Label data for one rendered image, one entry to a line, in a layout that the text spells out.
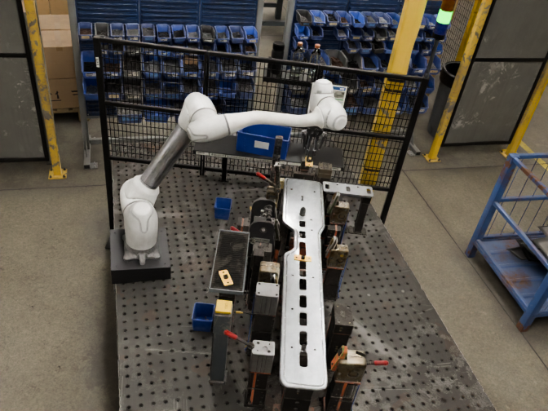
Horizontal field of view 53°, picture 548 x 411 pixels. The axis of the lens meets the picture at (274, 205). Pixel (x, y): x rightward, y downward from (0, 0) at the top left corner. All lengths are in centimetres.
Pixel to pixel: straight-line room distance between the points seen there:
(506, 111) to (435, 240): 176
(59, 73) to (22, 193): 125
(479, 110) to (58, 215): 389
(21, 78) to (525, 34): 417
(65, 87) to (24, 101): 96
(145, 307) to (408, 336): 130
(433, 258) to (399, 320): 161
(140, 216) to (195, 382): 82
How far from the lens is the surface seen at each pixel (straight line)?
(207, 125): 252
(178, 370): 255
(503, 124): 594
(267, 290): 231
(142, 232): 275
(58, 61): 536
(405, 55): 327
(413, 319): 295
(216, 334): 226
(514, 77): 568
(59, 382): 344
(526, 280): 436
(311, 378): 220
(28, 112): 463
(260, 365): 222
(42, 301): 385
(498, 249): 454
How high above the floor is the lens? 278
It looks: 38 degrees down
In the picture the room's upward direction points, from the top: 8 degrees clockwise
